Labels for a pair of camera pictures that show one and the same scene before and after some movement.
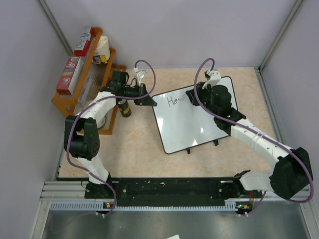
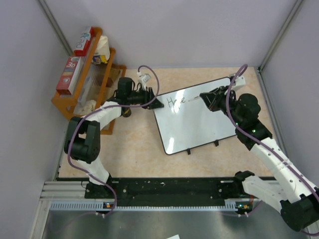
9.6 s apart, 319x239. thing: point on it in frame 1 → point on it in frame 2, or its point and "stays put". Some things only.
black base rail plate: [168, 191] stays put
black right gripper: [200, 91] → [213, 99]
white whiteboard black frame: [181, 124] stays put
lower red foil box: [66, 84] stays put
